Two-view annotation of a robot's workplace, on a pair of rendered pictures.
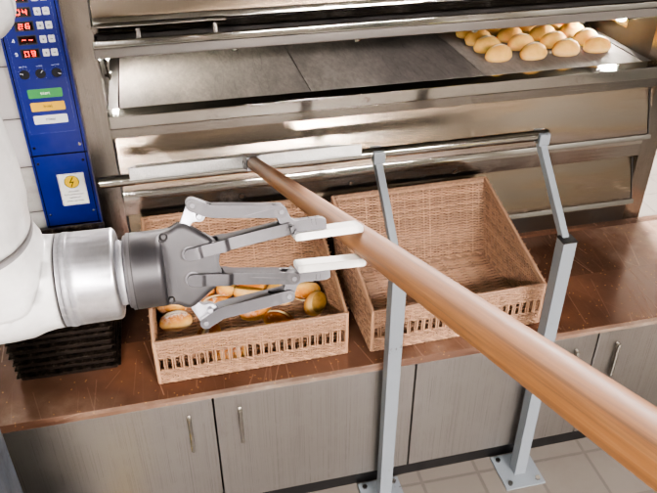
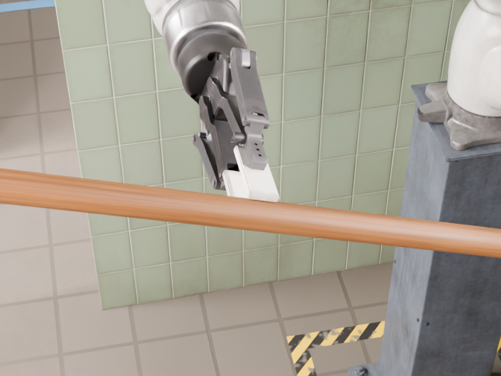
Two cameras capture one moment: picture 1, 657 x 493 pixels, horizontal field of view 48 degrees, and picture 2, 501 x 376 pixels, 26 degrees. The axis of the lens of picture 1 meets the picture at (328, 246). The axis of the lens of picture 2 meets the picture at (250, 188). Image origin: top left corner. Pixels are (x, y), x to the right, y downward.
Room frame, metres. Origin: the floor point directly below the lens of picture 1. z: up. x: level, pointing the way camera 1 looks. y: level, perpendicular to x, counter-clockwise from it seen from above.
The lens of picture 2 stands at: (0.64, -0.74, 2.36)
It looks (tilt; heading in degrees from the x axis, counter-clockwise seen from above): 45 degrees down; 91
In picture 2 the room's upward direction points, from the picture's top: straight up
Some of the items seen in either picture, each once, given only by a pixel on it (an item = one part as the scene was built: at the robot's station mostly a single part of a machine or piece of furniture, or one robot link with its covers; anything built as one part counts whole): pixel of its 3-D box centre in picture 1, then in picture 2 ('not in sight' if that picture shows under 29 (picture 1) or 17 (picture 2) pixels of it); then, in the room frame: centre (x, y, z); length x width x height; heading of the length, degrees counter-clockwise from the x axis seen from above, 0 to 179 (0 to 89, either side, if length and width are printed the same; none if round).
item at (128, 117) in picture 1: (402, 92); not in sight; (2.19, -0.23, 1.16); 1.80 x 0.06 x 0.04; 103
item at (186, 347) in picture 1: (240, 283); not in sight; (1.78, 0.26, 0.72); 0.56 x 0.49 x 0.28; 104
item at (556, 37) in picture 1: (515, 25); not in sight; (2.73, -0.70, 1.21); 0.61 x 0.48 x 0.06; 13
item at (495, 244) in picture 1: (432, 257); not in sight; (1.91, -0.33, 0.72); 0.56 x 0.49 x 0.28; 104
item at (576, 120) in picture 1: (402, 136); not in sight; (2.17, -0.24, 1.02); 1.79 x 0.11 x 0.19; 103
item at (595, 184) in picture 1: (398, 205); not in sight; (2.17, -0.24, 0.76); 1.79 x 0.11 x 0.19; 103
